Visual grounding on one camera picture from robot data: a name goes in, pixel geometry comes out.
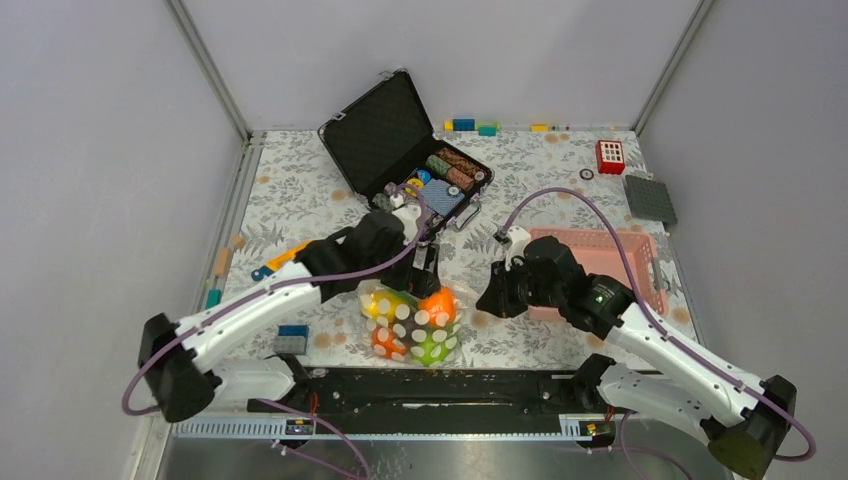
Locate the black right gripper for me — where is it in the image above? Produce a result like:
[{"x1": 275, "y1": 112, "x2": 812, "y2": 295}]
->
[{"x1": 476, "y1": 255, "x2": 565, "y2": 318}]

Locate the orange toy tangerine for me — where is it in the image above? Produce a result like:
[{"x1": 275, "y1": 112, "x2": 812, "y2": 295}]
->
[{"x1": 417, "y1": 286, "x2": 458, "y2": 328}]

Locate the pink plastic basket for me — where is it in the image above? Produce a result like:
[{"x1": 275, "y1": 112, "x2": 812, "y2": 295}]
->
[{"x1": 529, "y1": 228, "x2": 670, "y2": 316}]

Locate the dark purple toy plum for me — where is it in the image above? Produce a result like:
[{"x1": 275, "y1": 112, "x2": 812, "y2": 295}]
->
[{"x1": 393, "y1": 310, "x2": 431, "y2": 338}]

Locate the clear zip top bag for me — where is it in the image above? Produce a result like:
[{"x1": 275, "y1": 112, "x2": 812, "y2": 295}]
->
[{"x1": 357, "y1": 281, "x2": 474, "y2": 368}]

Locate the orange toy pumpkin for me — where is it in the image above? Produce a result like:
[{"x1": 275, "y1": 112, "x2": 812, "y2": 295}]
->
[{"x1": 371, "y1": 326, "x2": 408, "y2": 362}]

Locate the yellow toy mango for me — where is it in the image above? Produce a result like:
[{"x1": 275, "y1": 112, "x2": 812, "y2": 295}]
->
[{"x1": 359, "y1": 289, "x2": 414, "y2": 323}]

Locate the green toy apple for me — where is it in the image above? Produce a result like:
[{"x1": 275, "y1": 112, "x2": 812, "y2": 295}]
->
[{"x1": 408, "y1": 326, "x2": 459, "y2": 367}]

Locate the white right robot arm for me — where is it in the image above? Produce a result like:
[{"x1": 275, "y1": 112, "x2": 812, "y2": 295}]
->
[{"x1": 476, "y1": 228, "x2": 797, "y2": 479}]

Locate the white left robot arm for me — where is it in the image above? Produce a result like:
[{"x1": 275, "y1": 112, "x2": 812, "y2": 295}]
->
[{"x1": 121, "y1": 206, "x2": 426, "y2": 423}]

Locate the blue playing card deck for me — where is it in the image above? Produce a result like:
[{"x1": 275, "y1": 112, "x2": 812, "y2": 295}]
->
[{"x1": 419, "y1": 179, "x2": 465, "y2": 217}]

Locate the green purple poker chip row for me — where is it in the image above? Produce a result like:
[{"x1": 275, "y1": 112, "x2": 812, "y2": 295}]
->
[{"x1": 371, "y1": 192, "x2": 394, "y2": 212}]

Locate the yellow big blind button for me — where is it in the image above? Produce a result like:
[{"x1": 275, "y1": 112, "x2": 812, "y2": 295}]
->
[{"x1": 405, "y1": 176, "x2": 425, "y2": 194}]

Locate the green brown poker chip row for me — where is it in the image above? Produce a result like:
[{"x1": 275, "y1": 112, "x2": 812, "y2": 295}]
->
[{"x1": 425, "y1": 147, "x2": 489, "y2": 192}]

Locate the grey building baseplate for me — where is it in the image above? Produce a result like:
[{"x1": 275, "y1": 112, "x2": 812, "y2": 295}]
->
[{"x1": 624, "y1": 175, "x2": 678, "y2": 226}]

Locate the red toy block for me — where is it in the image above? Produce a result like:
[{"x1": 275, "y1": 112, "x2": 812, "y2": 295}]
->
[{"x1": 595, "y1": 139, "x2": 626, "y2": 175}]

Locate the black poker chip case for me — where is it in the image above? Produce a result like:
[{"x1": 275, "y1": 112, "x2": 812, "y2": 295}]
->
[{"x1": 318, "y1": 69, "x2": 494, "y2": 241}]

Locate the blue grey toy block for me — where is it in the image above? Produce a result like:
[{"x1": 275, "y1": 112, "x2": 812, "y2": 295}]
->
[{"x1": 272, "y1": 325, "x2": 309, "y2": 355}]

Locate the blue yellow block row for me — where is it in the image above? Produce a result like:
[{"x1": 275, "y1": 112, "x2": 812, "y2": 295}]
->
[{"x1": 443, "y1": 118, "x2": 500, "y2": 137}]

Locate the wooden toy block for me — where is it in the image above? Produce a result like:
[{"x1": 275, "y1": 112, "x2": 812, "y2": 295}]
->
[{"x1": 212, "y1": 246, "x2": 233, "y2": 277}]

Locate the teal toy block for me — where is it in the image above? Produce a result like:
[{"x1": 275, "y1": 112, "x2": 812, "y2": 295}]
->
[{"x1": 204, "y1": 289, "x2": 222, "y2": 309}]

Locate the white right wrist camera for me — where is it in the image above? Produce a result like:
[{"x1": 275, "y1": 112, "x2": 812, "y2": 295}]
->
[{"x1": 495, "y1": 225, "x2": 532, "y2": 271}]

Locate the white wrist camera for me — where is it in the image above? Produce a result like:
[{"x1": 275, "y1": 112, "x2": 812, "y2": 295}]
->
[
  {"x1": 495, "y1": 225, "x2": 532, "y2": 271},
  {"x1": 389, "y1": 193, "x2": 422, "y2": 237}
]

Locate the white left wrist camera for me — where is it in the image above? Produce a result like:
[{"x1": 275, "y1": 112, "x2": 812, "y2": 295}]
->
[{"x1": 389, "y1": 193, "x2": 422, "y2": 237}]

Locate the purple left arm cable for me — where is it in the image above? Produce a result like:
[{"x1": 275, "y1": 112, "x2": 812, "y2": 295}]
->
[{"x1": 121, "y1": 183, "x2": 435, "y2": 417}]

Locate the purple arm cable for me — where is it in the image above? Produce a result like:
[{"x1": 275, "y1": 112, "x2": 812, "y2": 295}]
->
[
  {"x1": 496, "y1": 187, "x2": 817, "y2": 463},
  {"x1": 121, "y1": 183, "x2": 435, "y2": 417}
]

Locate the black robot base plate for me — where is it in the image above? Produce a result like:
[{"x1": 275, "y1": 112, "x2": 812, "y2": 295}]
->
[{"x1": 279, "y1": 368, "x2": 621, "y2": 435}]

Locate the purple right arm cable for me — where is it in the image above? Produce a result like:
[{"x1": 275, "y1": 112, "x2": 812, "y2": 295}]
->
[{"x1": 496, "y1": 187, "x2": 817, "y2": 463}]

